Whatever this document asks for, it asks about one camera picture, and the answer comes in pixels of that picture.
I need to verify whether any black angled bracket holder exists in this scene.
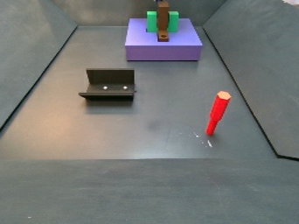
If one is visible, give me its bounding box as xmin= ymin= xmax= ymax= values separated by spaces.
xmin=78 ymin=68 xmax=136 ymax=100

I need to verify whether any green block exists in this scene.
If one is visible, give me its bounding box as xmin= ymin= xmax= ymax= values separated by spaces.
xmin=145 ymin=11 xmax=178 ymax=32

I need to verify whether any purple block board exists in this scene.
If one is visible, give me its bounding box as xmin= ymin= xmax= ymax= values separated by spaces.
xmin=125 ymin=18 xmax=202 ymax=61

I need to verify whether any red hexagonal peg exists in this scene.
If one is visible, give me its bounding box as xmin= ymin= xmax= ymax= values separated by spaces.
xmin=205 ymin=91 xmax=230 ymax=135

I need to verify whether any brown slotted block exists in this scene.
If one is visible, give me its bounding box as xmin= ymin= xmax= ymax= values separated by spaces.
xmin=157 ymin=0 xmax=169 ymax=42

